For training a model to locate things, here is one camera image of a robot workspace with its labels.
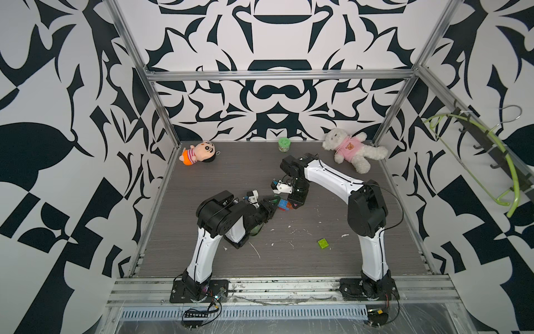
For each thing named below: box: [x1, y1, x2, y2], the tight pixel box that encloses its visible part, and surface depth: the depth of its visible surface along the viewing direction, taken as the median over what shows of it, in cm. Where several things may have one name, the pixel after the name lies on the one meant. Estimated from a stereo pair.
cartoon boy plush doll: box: [178, 141, 217, 166], surface depth 107 cm
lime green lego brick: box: [317, 237, 329, 250], surface depth 85 cm
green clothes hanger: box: [423, 105, 523, 218], surface depth 58 cm
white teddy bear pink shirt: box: [322, 128, 389, 175], surface depth 110 cm
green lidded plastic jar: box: [277, 136, 291, 153], surface depth 117 cm
